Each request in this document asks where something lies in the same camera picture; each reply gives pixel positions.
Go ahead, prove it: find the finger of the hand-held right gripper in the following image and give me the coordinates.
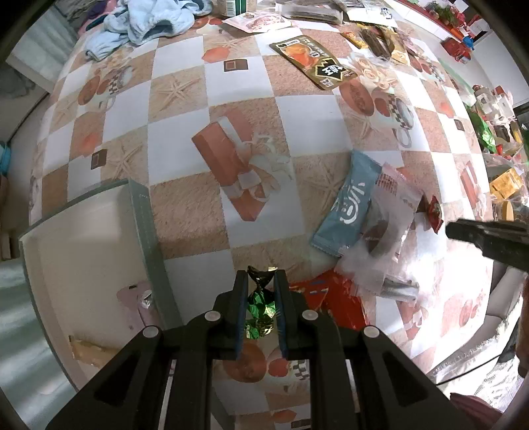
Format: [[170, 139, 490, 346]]
[[445, 219, 529, 274]]

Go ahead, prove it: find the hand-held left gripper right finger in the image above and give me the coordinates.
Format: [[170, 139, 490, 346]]
[[275, 269, 484, 430]]

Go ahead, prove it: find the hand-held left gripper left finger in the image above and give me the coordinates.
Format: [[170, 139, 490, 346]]
[[45, 271, 249, 430]]

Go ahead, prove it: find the green foil candy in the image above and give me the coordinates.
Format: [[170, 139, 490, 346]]
[[244, 266, 278, 342]]

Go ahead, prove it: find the red packet with gold print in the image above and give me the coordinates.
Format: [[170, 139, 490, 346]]
[[287, 269, 368, 331]]

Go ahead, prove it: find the pink white cookie packet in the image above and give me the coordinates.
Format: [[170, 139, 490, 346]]
[[335, 163, 422, 290]]

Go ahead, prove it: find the white cardboard box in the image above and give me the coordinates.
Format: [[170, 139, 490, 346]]
[[19, 178, 184, 398]]

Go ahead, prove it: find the yellow box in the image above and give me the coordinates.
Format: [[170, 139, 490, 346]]
[[490, 169, 524, 200]]

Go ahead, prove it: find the green foil bag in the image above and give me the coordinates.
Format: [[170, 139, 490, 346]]
[[470, 111, 497, 153]]

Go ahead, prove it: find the mauve long snack packet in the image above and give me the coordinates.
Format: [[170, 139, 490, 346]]
[[117, 281, 160, 327]]

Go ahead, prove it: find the blue snack packet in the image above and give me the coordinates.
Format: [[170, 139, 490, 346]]
[[311, 150, 383, 258]]

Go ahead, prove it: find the tan snack packet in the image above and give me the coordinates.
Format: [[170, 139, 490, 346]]
[[69, 336, 125, 370]]

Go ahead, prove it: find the person's maroon clothing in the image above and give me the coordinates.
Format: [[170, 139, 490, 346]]
[[448, 393, 507, 430]]

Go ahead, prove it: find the red gift box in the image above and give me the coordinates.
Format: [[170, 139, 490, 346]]
[[441, 37, 472, 64]]

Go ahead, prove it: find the brown gold snack packet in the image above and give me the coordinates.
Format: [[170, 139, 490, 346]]
[[380, 27, 411, 65]]

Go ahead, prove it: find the checkered printed tablecloth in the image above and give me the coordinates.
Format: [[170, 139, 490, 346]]
[[29, 0, 517, 430]]

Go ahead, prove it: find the pale ribbed cover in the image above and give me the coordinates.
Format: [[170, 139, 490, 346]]
[[0, 256, 79, 418]]

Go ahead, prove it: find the brown chocolate bar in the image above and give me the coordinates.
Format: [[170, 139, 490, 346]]
[[359, 27, 391, 57]]

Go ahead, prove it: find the gold black snack packet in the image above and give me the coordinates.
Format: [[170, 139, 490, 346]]
[[269, 36, 358, 91]]

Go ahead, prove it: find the white paper sheet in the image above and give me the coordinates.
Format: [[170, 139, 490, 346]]
[[346, 0, 398, 29]]

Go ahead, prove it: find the dark flat packet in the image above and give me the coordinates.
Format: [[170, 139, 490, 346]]
[[285, 0, 345, 26]]

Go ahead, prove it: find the pink white flat packet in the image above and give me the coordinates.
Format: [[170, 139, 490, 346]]
[[222, 12, 291, 34]]

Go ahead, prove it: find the light blue towel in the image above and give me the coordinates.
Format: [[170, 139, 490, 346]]
[[86, 0, 196, 61]]

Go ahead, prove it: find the white cabinet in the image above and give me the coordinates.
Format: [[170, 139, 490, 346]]
[[5, 8, 80, 94]]

